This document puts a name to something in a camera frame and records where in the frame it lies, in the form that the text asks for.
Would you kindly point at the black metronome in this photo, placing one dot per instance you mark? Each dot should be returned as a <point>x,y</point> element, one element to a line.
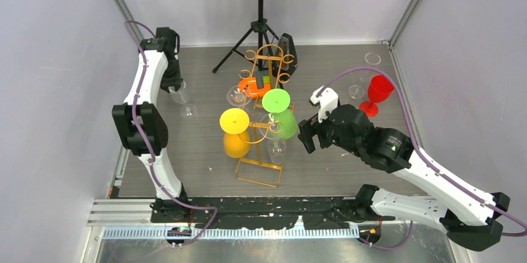
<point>287,45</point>

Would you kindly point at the white slotted cable duct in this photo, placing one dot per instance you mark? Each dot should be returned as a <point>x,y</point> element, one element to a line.
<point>185,232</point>

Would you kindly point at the gold wire wine glass rack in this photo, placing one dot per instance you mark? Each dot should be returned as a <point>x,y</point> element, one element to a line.
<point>266,63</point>

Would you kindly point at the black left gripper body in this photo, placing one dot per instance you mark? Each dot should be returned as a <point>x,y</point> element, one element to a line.
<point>171,77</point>

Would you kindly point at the red silicone wine glass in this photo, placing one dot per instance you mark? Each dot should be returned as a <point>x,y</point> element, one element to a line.
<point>380,88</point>

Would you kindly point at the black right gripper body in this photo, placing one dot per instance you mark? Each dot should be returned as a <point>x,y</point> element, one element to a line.
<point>325,133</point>

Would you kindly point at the clear wine glass front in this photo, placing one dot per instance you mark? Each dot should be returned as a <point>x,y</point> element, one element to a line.
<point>273,130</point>

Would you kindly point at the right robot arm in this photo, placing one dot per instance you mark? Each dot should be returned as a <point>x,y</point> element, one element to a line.
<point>460,213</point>

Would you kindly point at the orange toy block piece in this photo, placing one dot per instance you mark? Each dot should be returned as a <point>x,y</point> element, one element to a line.
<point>258,86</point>

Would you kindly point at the clear tall flute glass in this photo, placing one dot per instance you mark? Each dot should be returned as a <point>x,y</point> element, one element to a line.
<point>360,78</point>

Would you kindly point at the clear wine glass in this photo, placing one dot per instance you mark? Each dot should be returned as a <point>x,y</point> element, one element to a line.
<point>181,96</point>
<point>273,130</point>
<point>238,97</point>

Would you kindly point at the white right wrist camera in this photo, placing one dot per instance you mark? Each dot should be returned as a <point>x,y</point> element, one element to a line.
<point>327,100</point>

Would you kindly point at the green silicone wine glass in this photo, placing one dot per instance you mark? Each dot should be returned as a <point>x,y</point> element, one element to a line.
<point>277,101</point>

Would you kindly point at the black taped front rail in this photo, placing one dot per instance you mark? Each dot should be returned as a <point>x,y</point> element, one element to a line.
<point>268,213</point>

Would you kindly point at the yellow silicone wine glass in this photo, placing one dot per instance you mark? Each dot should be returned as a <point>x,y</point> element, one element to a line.
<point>234,122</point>

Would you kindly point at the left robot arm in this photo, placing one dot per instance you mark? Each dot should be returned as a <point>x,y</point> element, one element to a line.
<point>141,127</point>

